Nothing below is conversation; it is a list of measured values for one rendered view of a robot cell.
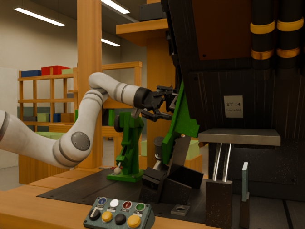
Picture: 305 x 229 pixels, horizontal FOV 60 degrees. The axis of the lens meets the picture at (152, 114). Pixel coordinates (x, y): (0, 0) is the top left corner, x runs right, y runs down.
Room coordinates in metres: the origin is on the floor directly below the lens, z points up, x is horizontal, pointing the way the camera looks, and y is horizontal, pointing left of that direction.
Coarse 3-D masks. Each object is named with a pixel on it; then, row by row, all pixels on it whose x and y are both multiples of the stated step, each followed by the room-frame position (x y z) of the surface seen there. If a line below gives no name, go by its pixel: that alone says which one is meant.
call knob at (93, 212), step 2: (92, 210) 0.63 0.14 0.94; (94, 210) 0.63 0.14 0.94; (96, 210) 0.63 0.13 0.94; (98, 210) 0.63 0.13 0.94; (90, 212) 0.63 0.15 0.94; (92, 212) 0.62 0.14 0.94; (94, 212) 0.62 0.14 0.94; (96, 212) 0.62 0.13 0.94; (98, 212) 0.62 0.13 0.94; (90, 214) 0.62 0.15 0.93; (92, 214) 0.62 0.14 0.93; (94, 214) 0.62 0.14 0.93; (96, 214) 0.62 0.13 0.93; (98, 214) 0.62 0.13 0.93; (90, 216) 0.62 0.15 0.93; (92, 216) 0.62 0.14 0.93; (94, 216) 0.61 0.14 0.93; (96, 216) 0.62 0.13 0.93; (90, 218) 0.62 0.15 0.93; (92, 218) 0.61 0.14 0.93; (94, 218) 0.62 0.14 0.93; (96, 218) 0.62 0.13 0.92
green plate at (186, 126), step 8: (184, 96) 0.77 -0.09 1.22; (176, 104) 0.77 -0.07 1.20; (184, 104) 0.77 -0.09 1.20; (176, 112) 0.77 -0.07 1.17; (184, 112) 0.77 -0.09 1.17; (176, 120) 0.78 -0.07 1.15; (184, 120) 0.77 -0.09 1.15; (192, 120) 0.76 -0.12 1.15; (176, 128) 0.78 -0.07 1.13; (184, 128) 0.77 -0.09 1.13; (192, 128) 0.76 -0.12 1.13; (176, 136) 0.83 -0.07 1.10; (192, 136) 0.76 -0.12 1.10
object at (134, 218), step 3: (132, 216) 0.59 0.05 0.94; (135, 216) 0.59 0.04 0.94; (138, 216) 0.59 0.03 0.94; (129, 219) 0.59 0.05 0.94; (132, 219) 0.58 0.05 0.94; (135, 219) 0.58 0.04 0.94; (138, 219) 0.58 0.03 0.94; (129, 222) 0.58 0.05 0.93; (132, 222) 0.58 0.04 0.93; (135, 222) 0.58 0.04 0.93; (138, 222) 0.58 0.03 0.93; (129, 225) 0.58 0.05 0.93; (132, 225) 0.57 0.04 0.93; (135, 225) 0.57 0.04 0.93
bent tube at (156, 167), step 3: (177, 96) 0.88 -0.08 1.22; (174, 99) 0.87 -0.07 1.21; (174, 102) 0.87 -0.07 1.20; (171, 105) 0.85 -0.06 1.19; (174, 105) 0.85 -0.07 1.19; (171, 108) 0.85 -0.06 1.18; (174, 108) 0.84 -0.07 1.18; (159, 162) 0.85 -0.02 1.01; (162, 162) 0.86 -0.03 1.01; (156, 165) 0.85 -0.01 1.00; (159, 165) 0.85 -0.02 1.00; (162, 165) 0.85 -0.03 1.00; (153, 168) 0.84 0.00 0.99; (156, 168) 0.84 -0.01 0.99; (159, 168) 0.84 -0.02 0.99; (162, 168) 0.85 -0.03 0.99
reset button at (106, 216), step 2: (104, 212) 0.62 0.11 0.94; (106, 212) 0.62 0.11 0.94; (108, 212) 0.61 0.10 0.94; (110, 212) 0.62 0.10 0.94; (102, 214) 0.61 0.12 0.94; (104, 214) 0.61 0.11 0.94; (106, 214) 0.61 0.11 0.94; (108, 214) 0.61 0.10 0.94; (110, 214) 0.61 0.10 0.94; (102, 216) 0.61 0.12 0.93; (104, 216) 0.61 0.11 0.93; (106, 216) 0.61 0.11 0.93; (108, 216) 0.61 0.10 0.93; (110, 216) 0.61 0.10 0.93; (102, 218) 0.61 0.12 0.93; (104, 218) 0.60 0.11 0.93; (106, 218) 0.60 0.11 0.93; (108, 218) 0.60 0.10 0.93; (110, 218) 0.61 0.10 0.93; (104, 220) 0.60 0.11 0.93; (106, 220) 0.60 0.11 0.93; (108, 220) 0.60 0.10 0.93
